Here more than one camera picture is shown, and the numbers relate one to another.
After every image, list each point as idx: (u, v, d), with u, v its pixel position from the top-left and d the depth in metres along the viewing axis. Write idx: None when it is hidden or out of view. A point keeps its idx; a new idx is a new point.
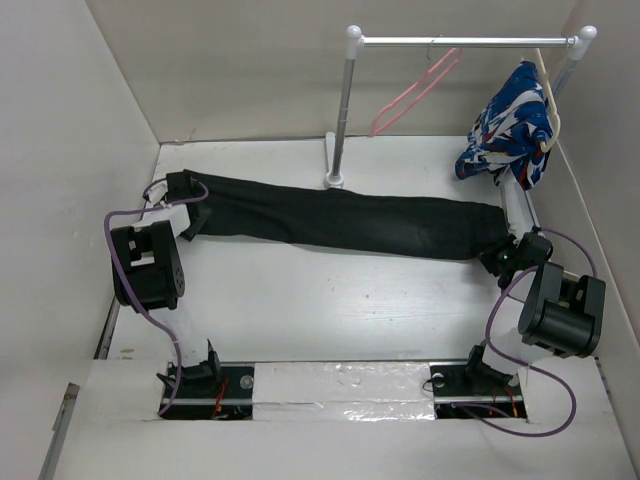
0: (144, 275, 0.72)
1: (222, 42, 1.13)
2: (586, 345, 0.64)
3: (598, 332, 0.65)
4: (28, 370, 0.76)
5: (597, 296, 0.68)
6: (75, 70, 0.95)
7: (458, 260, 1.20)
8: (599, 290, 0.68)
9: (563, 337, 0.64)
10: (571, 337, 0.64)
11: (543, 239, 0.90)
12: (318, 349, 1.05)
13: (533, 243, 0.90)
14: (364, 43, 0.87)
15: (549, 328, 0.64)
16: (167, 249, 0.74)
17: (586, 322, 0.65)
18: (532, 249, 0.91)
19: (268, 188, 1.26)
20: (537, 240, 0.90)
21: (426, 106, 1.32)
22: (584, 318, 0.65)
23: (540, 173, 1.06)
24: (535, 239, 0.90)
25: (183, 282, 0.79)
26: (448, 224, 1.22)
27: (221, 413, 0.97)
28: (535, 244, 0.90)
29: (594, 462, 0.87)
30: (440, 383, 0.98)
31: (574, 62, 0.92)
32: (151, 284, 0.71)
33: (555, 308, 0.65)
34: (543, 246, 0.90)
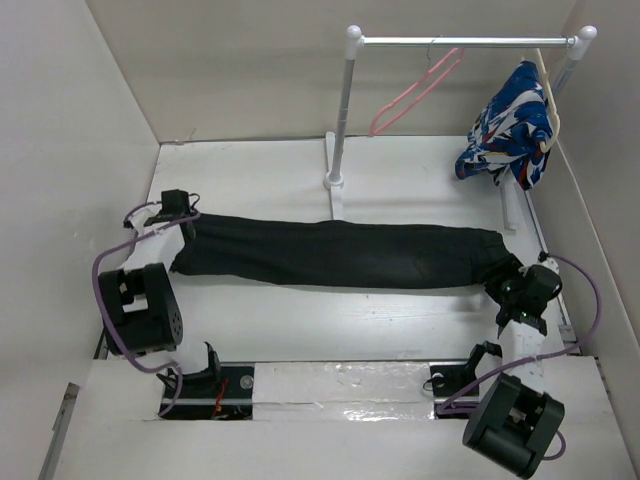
0: (138, 327, 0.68)
1: (221, 42, 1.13)
2: (525, 469, 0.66)
3: (535, 463, 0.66)
4: (28, 370, 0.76)
5: (550, 425, 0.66)
6: (75, 70, 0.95)
7: (457, 291, 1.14)
8: (556, 415, 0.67)
9: (499, 458, 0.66)
10: (511, 457, 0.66)
11: (548, 273, 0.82)
12: (318, 349, 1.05)
13: (538, 277, 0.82)
14: (364, 43, 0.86)
15: (487, 448, 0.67)
16: (159, 300, 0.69)
17: (526, 450, 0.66)
18: (537, 284, 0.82)
19: (253, 224, 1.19)
20: (545, 275, 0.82)
21: (426, 106, 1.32)
22: (524, 447, 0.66)
23: (540, 173, 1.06)
24: (541, 273, 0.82)
25: (182, 328, 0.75)
26: (447, 252, 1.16)
27: (221, 413, 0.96)
28: (540, 279, 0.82)
29: (595, 462, 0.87)
30: (440, 383, 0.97)
31: (574, 61, 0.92)
32: (147, 335, 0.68)
33: (496, 432, 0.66)
34: (548, 281, 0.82)
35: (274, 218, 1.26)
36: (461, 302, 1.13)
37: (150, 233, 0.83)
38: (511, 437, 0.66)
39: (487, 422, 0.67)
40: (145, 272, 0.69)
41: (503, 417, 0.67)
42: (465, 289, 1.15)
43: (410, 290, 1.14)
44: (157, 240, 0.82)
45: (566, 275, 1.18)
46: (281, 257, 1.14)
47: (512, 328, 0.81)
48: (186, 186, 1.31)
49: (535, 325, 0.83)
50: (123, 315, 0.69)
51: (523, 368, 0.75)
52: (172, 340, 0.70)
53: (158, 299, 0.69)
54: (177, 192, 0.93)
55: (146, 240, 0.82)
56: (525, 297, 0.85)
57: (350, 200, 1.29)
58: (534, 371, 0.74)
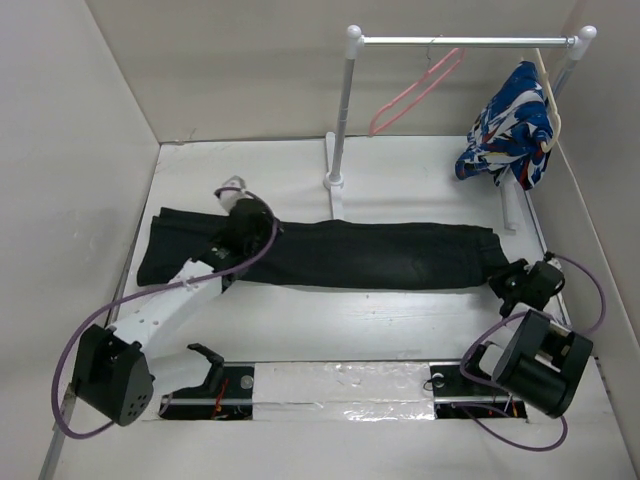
0: (96, 392, 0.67)
1: (221, 42, 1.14)
2: (557, 406, 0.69)
3: (568, 400, 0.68)
4: (28, 370, 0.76)
5: (578, 357, 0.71)
6: (75, 71, 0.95)
7: (457, 290, 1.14)
8: (584, 350, 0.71)
9: (532, 393, 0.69)
10: (543, 393, 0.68)
11: (553, 270, 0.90)
12: (319, 349, 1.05)
13: (543, 272, 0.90)
14: (364, 43, 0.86)
15: (521, 381, 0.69)
16: (121, 388, 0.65)
17: (559, 385, 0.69)
18: (541, 279, 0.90)
19: None
20: (549, 270, 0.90)
21: (427, 106, 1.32)
22: (558, 381, 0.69)
23: (540, 173, 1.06)
24: (545, 269, 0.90)
25: (147, 396, 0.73)
26: (445, 253, 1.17)
27: (221, 413, 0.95)
28: (544, 274, 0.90)
29: (594, 462, 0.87)
30: (440, 383, 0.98)
31: (574, 61, 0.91)
32: (101, 403, 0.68)
33: (529, 365, 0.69)
34: (552, 277, 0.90)
35: None
36: (463, 301, 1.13)
37: (178, 284, 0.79)
38: (544, 371, 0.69)
39: (519, 355, 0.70)
40: (126, 354, 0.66)
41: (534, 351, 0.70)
42: (464, 289, 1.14)
43: (410, 290, 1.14)
44: (182, 295, 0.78)
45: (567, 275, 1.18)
46: (281, 257, 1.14)
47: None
48: (186, 186, 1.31)
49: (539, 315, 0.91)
50: (91, 375, 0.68)
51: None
52: (120, 422, 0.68)
53: (118, 391, 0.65)
54: (246, 214, 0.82)
55: (171, 290, 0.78)
56: (530, 290, 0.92)
57: (350, 200, 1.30)
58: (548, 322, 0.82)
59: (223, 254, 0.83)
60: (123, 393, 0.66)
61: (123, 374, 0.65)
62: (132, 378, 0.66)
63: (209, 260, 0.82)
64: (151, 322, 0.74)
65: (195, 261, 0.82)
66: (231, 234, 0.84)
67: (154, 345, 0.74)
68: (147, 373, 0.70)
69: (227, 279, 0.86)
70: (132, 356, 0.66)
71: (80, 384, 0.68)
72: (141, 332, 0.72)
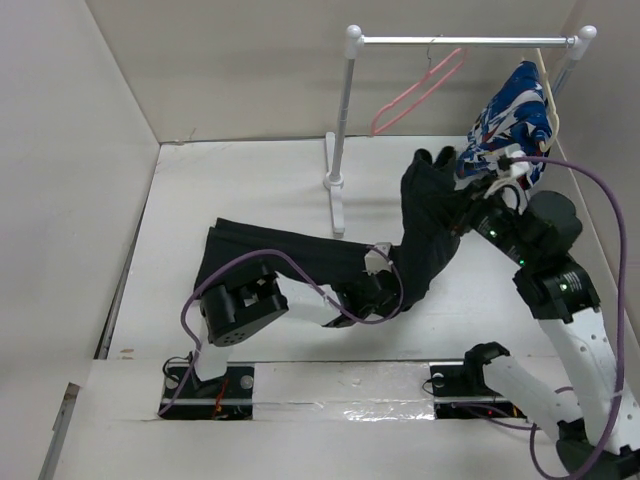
0: (221, 302, 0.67)
1: (220, 42, 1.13)
2: None
3: None
4: (27, 370, 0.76)
5: None
6: (76, 71, 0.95)
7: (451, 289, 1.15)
8: None
9: None
10: None
11: (569, 223, 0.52)
12: (319, 350, 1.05)
13: (557, 234, 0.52)
14: (364, 42, 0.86)
15: None
16: (239, 324, 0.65)
17: None
18: (559, 243, 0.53)
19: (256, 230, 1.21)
20: (560, 223, 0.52)
21: (426, 105, 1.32)
22: None
23: (540, 173, 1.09)
24: (560, 229, 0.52)
25: (241, 341, 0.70)
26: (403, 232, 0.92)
27: (221, 413, 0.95)
28: (560, 234, 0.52)
29: None
30: (440, 383, 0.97)
31: (574, 62, 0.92)
32: (216, 314, 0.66)
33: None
34: (571, 229, 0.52)
35: (274, 218, 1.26)
36: (461, 303, 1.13)
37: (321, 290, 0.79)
38: None
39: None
40: (269, 301, 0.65)
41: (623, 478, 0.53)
42: (456, 288, 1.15)
43: None
44: (316, 298, 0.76)
45: None
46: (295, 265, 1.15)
47: (568, 335, 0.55)
48: (187, 186, 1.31)
49: (582, 287, 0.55)
50: (230, 289, 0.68)
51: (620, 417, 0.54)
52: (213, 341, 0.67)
53: (247, 315, 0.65)
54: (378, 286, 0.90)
55: (316, 292, 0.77)
56: (546, 258, 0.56)
57: (350, 200, 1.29)
58: (633, 414, 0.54)
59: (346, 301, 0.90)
60: (247, 322, 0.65)
61: (264, 306, 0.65)
62: (260, 318, 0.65)
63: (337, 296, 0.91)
64: (299, 295, 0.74)
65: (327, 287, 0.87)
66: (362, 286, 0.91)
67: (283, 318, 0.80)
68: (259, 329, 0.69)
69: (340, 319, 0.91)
70: (272, 306, 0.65)
71: (213, 288, 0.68)
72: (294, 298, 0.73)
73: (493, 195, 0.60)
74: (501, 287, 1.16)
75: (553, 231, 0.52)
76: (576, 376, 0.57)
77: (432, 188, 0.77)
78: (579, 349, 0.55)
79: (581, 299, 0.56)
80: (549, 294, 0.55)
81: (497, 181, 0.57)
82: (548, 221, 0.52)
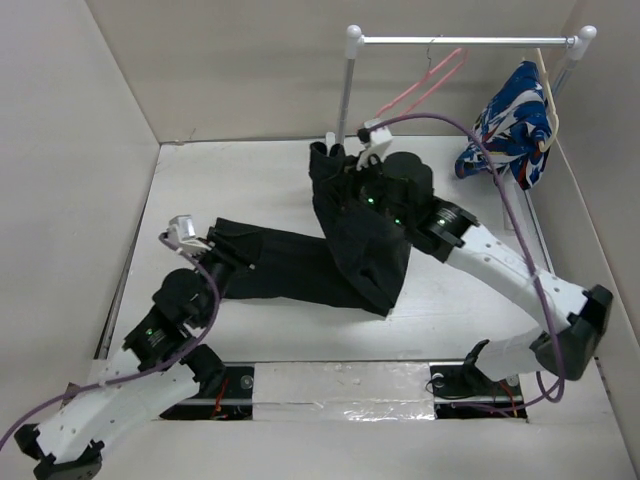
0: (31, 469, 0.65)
1: (219, 42, 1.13)
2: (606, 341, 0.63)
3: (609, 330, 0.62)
4: (26, 369, 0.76)
5: (602, 295, 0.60)
6: (76, 71, 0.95)
7: (452, 289, 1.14)
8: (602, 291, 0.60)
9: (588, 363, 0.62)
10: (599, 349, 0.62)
11: (423, 168, 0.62)
12: (320, 350, 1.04)
13: (416, 181, 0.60)
14: (364, 42, 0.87)
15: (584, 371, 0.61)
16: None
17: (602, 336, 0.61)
18: (423, 188, 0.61)
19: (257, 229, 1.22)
20: (415, 173, 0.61)
21: (426, 105, 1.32)
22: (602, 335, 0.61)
23: (540, 173, 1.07)
24: (417, 177, 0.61)
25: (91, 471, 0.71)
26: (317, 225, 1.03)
27: (221, 413, 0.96)
28: (418, 182, 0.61)
29: (593, 462, 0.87)
30: (440, 383, 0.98)
31: (574, 62, 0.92)
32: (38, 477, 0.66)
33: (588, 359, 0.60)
34: (426, 172, 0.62)
35: (274, 218, 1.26)
36: (461, 303, 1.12)
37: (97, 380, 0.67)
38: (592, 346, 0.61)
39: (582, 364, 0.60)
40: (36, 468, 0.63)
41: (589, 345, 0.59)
42: (457, 287, 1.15)
43: (413, 292, 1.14)
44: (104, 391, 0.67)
45: (568, 276, 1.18)
46: None
47: (469, 256, 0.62)
48: (188, 186, 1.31)
49: (455, 217, 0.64)
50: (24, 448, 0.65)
51: (549, 293, 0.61)
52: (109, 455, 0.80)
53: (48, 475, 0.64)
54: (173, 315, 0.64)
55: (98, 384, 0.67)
56: (419, 207, 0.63)
57: None
58: (559, 287, 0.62)
59: (157, 341, 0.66)
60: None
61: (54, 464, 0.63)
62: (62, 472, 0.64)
63: (142, 345, 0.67)
64: (68, 431, 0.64)
65: (129, 350, 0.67)
66: (165, 324, 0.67)
67: (112, 410, 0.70)
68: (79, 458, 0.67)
69: (161, 358, 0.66)
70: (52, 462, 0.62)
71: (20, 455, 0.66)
72: (57, 443, 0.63)
73: (363, 166, 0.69)
74: None
75: (410, 183, 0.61)
76: (501, 287, 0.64)
77: (325, 172, 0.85)
78: (485, 259, 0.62)
79: (460, 226, 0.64)
80: (429, 235, 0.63)
81: (364, 151, 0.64)
82: (405, 176, 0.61)
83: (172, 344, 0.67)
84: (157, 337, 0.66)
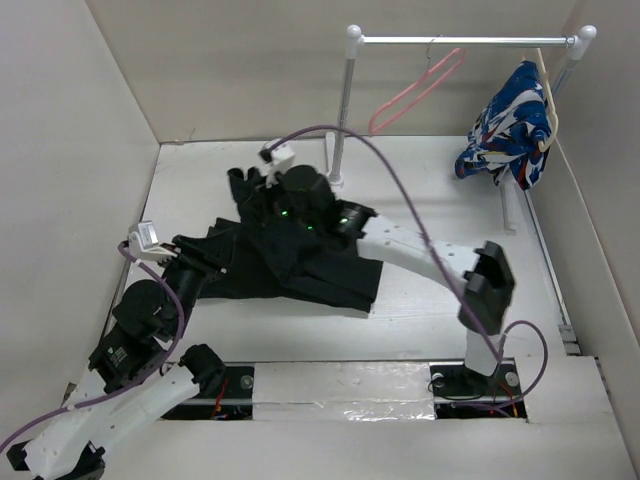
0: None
1: (220, 41, 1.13)
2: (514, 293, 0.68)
3: (511, 280, 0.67)
4: (26, 370, 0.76)
5: (491, 252, 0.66)
6: (76, 71, 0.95)
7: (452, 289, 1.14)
8: (491, 247, 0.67)
9: (501, 316, 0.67)
10: (507, 301, 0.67)
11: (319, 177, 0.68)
12: (321, 350, 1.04)
13: (313, 189, 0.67)
14: (364, 43, 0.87)
15: (497, 324, 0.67)
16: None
17: (505, 288, 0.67)
18: (320, 194, 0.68)
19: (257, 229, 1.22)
20: (313, 180, 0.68)
21: (426, 105, 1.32)
22: (503, 288, 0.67)
23: (540, 173, 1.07)
24: (316, 183, 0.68)
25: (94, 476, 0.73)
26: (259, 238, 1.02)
27: (221, 413, 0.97)
28: (316, 190, 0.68)
29: (594, 462, 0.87)
30: (440, 383, 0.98)
31: (574, 61, 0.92)
32: None
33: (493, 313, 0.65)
34: (322, 179, 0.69)
35: None
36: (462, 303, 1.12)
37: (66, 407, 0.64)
38: (498, 301, 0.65)
39: (490, 318, 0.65)
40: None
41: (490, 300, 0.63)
42: None
43: (413, 292, 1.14)
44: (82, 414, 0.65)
45: (568, 276, 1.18)
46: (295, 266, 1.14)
47: (372, 243, 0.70)
48: (188, 186, 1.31)
49: (357, 213, 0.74)
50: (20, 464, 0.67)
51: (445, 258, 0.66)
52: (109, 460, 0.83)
53: None
54: (132, 328, 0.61)
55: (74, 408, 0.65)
56: (323, 210, 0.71)
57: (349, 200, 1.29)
58: (454, 251, 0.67)
59: (120, 359, 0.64)
60: None
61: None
62: None
63: (106, 363, 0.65)
64: (49, 453, 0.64)
65: (94, 372, 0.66)
66: (130, 341, 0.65)
67: (96, 423, 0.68)
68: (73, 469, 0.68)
69: (127, 376, 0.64)
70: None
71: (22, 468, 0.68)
72: (42, 464, 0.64)
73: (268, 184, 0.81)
74: None
75: (308, 193, 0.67)
76: (408, 264, 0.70)
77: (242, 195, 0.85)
78: (386, 242, 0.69)
79: (360, 221, 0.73)
80: (337, 237, 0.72)
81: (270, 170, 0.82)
82: (302, 187, 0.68)
83: (135, 363, 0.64)
84: (120, 354, 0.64)
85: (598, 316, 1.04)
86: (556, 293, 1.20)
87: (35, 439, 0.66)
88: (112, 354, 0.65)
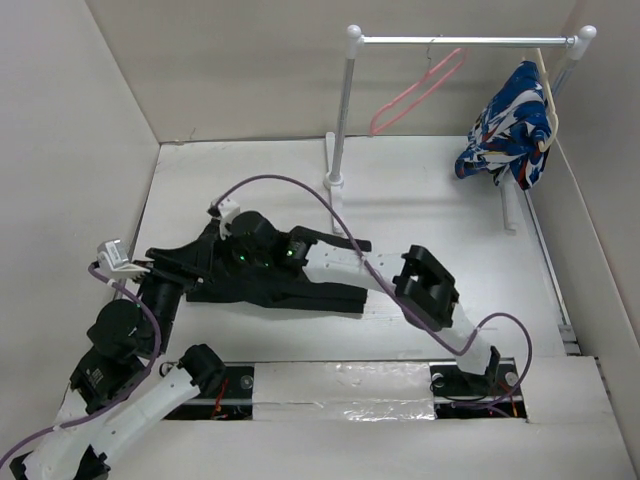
0: None
1: (220, 41, 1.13)
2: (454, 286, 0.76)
3: (443, 277, 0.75)
4: (26, 370, 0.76)
5: (418, 255, 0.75)
6: (75, 72, 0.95)
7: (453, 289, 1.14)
8: (418, 250, 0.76)
9: (447, 310, 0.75)
10: (448, 295, 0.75)
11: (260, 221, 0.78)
12: (321, 350, 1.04)
13: (255, 232, 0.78)
14: (364, 43, 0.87)
15: (445, 317, 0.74)
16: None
17: (441, 285, 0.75)
18: (263, 236, 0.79)
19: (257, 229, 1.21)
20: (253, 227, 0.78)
21: (426, 105, 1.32)
22: (438, 284, 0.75)
23: (539, 173, 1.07)
24: (258, 228, 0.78)
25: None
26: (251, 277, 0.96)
27: (221, 413, 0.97)
28: (257, 233, 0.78)
29: (594, 462, 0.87)
30: (440, 383, 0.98)
31: (574, 61, 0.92)
32: None
33: (436, 307, 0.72)
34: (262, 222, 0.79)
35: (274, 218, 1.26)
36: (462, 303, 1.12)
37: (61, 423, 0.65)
38: (438, 296, 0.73)
39: (434, 313, 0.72)
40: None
41: (425, 296, 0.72)
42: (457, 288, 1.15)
43: None
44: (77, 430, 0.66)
45: (567, 277, 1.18)
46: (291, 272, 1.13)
47: (315, 268, 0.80)
48: (188, 186, 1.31)
49: (303, 250, 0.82)
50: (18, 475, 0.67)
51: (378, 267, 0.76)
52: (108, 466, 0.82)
53: None
54: (107, 351, 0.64)
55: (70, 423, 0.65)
56: (270, 247, 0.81)
57: (349, 200, 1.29)
58: (384, 261, 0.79)
59: (98, 379, 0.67)
60: None
61: None
62: None
63: (86, 383, 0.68)
64: (45, 468, 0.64)
65: (76, 392, 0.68)
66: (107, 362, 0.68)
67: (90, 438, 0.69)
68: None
69: (107, 396, 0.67)
70: None
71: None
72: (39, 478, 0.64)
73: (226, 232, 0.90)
74: (502, 288, 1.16)
75: (252, 236, 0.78)
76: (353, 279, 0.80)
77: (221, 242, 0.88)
78: (326, 264, 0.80)
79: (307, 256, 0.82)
80: (288, 267, 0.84)
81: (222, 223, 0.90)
82: (245, 231, 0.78)
83: (115, 382, 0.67)
84: (97, 375, 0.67)
85: (598, 316, 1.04)
86: (556, 293, 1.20)
87: (32, 452, 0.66)
88: (90, 375, 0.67)
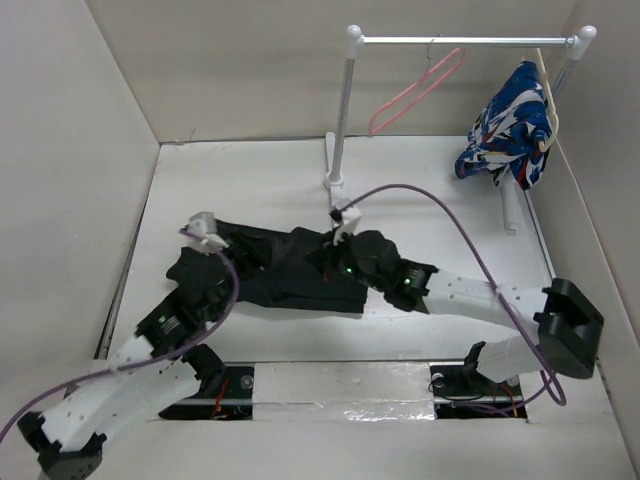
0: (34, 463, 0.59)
1: (220, 41, 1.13)
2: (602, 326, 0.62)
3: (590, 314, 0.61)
4: (25, 370, 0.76)
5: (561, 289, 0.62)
6: (75, 71, 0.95)
7: None
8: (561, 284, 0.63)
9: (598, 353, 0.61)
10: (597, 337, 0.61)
11: (385, 241, 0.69)
12: (321, 349, 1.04)
13: (382, 256, 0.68)
14: (364, 43, 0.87)
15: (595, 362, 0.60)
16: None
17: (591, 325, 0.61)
18: (387, 258, 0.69)
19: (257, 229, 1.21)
20: (372, 248, 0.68)
21: (426, 105, 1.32)
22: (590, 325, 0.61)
23: (540, 173, 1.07)
24: (385, 254, 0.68)
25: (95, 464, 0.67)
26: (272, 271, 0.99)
27: (221, 413, 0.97)
28: (384, 256, 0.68)
29: (594, 462, 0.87)
30: (440, 383, 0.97)
31: (574, 61, 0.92)
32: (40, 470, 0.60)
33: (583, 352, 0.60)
34: (387, 244, 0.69)
35: (274, 218, 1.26)
36: None
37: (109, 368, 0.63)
38: (590, 338, 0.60)
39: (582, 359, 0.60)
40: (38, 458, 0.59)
41: (572, 337, 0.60)
42: None
43: None
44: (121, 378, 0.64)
45: (568, 277, 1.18)
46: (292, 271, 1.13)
47: (436, 299, 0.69)
48: (188, 186, 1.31)
49: (419, 281, 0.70)
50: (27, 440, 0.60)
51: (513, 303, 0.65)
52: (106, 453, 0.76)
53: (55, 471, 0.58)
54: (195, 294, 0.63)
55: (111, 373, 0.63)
56: (392, 274, 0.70)
57: (349, 200, 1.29)
58: (518, 293, 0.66)
59: (172, 326, 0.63)
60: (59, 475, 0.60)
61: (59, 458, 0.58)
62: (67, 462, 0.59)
63: (153, 334, 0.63)
64: (76, 418, 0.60)
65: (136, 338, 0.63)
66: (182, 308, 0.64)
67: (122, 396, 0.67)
68: (82, 449, 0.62)
69: (173, 346, 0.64)
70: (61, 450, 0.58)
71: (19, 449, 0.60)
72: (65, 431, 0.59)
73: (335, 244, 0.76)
74: None
75: (378, 259, 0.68)
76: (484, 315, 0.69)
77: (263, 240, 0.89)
78: (450, 296, 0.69)
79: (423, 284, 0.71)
80: (404, 297, 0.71)
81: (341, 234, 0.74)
82: (372, 253, 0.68)
83: (185, 332, 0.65)
84: (173, 323, 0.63)
85: None
86: None
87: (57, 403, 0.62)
88: (161, 324, 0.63)
